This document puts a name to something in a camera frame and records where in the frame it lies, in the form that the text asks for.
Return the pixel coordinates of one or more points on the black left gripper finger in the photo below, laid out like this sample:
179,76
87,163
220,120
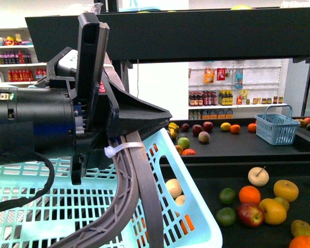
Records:
92,43

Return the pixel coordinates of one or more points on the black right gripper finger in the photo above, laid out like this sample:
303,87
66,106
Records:
128,114

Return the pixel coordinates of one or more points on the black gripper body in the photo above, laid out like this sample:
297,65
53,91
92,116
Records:
65,132

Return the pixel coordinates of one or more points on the teal plastic shopping basket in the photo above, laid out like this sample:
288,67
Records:
67,208

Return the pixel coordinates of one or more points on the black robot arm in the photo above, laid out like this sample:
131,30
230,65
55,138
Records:
22,123

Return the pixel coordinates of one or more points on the white drinks shelf unit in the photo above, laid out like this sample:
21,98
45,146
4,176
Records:
19,65

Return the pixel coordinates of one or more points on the far yellow lemon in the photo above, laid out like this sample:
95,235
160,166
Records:
225,126

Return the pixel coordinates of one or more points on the white sauce shelf unit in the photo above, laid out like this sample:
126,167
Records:
234,88

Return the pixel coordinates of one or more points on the far orange beside lemon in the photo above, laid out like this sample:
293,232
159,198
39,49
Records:
235,129

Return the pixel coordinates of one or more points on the blue basket on far shelf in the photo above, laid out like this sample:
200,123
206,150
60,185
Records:
277,129

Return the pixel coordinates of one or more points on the black upper shelf tray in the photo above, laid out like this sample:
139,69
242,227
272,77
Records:
209,35

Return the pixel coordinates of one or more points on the green apple far tray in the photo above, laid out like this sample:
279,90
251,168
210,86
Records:
184,142

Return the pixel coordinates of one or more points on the dark red apple far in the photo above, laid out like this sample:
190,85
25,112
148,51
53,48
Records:
197,129

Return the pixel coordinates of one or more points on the red tomato far tray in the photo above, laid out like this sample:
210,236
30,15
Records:
189,152

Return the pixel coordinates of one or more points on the peach far tray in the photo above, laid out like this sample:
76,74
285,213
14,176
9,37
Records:
204,137

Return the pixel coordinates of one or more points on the white pear left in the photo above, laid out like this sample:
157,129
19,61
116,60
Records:
174,188

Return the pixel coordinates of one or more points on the white apple front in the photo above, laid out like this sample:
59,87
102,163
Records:
180,200

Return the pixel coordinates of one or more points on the green lime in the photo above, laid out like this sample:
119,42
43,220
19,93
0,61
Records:
226,217
227,196

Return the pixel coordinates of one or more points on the orange near tray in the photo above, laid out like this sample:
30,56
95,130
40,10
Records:
250,194

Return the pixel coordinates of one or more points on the white apple with stem right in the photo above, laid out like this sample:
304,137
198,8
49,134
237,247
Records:
258,176

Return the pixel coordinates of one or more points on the yellow apple right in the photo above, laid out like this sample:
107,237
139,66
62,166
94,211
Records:
286,189

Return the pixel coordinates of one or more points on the yellow-orange apple front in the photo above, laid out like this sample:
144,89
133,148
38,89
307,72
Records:
274,212

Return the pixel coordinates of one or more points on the small green-yellow fruit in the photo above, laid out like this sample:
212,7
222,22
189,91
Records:
283,202

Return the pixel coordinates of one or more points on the yellow-green pear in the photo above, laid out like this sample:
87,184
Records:
300,228

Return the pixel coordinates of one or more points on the large mandarin orange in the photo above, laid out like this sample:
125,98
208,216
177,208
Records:
300,242

